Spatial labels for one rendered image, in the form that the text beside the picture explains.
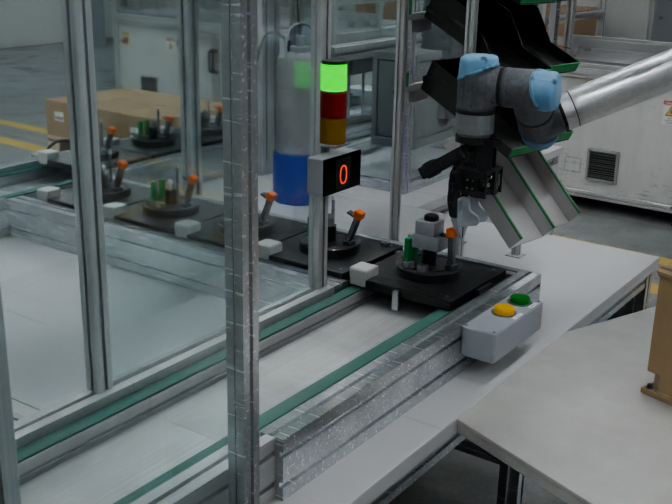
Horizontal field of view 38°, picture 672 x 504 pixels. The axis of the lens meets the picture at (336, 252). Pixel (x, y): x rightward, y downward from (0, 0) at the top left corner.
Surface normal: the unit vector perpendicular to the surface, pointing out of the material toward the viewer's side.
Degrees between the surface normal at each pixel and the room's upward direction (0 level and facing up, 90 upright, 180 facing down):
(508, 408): 0
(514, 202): 45
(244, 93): 90
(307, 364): 0
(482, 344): 90
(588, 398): 0
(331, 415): 90
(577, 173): 90
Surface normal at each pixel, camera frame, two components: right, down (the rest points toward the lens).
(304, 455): 0.82, 0.20
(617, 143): -0.59, 0.25
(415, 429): 0.02, -0.95
